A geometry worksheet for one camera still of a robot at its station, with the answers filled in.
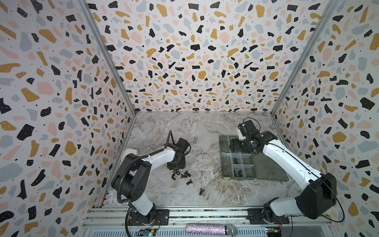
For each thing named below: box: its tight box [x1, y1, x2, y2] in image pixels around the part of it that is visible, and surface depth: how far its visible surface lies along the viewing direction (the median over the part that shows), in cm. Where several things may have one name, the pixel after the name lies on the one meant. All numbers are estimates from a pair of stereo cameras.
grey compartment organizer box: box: [219, 134, 289, 181], surface depth 92 cm
